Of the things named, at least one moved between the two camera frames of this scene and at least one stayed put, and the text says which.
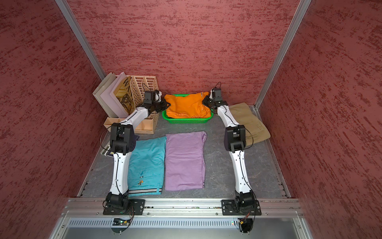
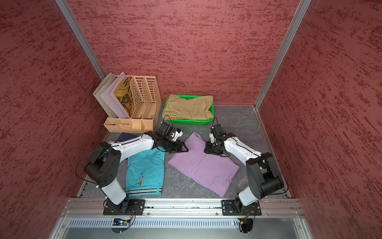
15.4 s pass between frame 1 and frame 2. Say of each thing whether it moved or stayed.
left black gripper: moved
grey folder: stayed
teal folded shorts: stayed
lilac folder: stayed
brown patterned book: stayed
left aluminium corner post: stayed
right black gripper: moved
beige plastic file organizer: stayed
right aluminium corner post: stayed
